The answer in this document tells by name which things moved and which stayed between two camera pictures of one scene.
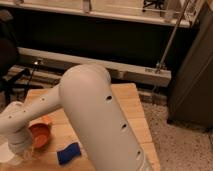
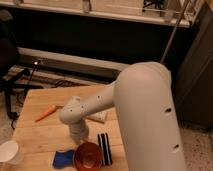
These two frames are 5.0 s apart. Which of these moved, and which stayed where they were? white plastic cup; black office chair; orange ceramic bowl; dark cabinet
Moved: orange ceramic bowl
Stayed: white plastic cup; black office chair; dark cabinet
